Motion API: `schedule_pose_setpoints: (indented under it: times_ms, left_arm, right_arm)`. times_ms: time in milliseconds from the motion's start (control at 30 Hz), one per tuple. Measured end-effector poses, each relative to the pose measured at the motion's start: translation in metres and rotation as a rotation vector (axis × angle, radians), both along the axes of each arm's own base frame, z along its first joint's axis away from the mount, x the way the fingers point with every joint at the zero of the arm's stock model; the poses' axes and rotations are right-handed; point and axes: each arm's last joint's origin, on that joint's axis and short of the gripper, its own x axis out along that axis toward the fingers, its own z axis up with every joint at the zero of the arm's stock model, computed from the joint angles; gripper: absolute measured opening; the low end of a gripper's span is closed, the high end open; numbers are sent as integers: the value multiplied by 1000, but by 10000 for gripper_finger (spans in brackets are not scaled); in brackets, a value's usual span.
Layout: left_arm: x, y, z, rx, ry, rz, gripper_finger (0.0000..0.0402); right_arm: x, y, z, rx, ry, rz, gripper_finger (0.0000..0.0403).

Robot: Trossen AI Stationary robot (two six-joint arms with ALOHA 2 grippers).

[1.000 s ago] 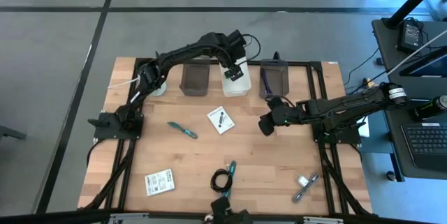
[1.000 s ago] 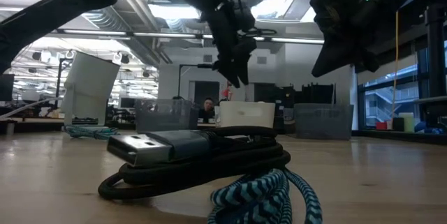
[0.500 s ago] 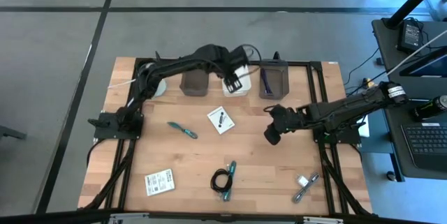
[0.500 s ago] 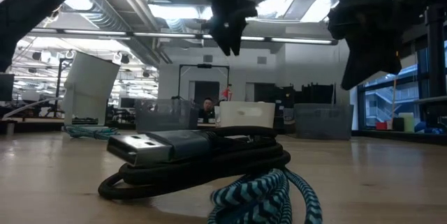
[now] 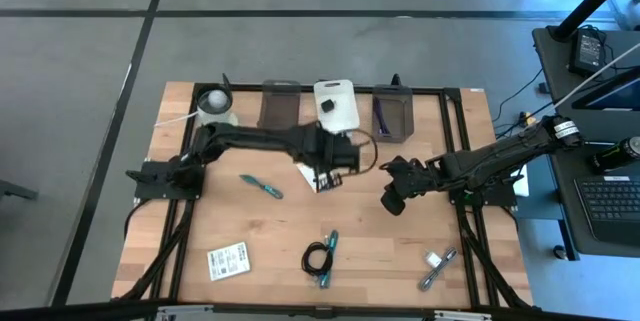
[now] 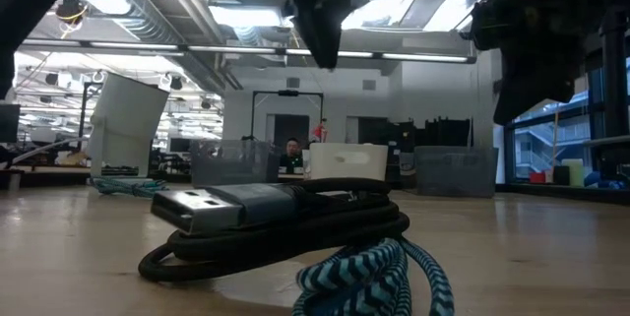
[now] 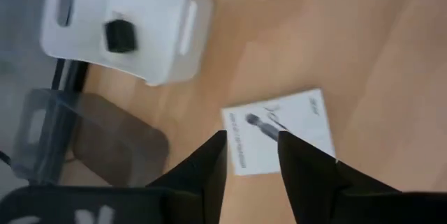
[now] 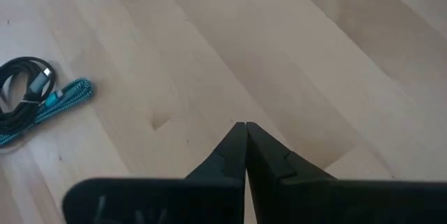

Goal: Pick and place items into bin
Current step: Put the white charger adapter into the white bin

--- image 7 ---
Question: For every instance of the black charger cube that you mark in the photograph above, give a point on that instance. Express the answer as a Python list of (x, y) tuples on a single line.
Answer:
[(120, 35)]

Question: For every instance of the white card with tool print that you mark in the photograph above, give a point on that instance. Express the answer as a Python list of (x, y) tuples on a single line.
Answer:
[(304, 119)]

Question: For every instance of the black aluminium table frame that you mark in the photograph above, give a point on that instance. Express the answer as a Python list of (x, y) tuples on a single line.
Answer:
[(75, 75)]

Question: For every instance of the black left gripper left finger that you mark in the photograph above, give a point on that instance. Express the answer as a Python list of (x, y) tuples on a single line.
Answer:
[(195, 189)]

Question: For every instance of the white plastic bin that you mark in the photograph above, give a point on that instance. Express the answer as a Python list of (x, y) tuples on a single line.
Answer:
[(87, 7)]

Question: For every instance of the smoky translucent plastic bin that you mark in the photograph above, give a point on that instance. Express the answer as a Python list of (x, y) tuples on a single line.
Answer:
[(115, 136)]

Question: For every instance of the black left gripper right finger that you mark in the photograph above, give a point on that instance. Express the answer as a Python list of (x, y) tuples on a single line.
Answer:
[(314, 182)]

